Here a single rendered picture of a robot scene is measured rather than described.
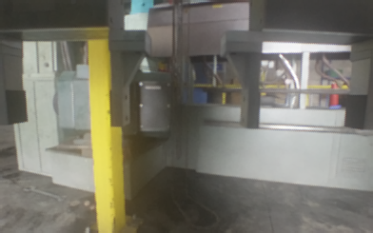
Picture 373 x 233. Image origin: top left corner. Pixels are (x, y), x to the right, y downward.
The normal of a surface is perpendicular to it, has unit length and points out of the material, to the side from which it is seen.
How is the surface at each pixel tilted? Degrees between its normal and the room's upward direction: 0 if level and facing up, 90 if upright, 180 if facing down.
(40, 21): 90
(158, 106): 90
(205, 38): 90
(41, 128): 90
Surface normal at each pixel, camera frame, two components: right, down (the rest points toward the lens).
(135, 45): -0.01, 0.12
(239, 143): -0.27, 0.11
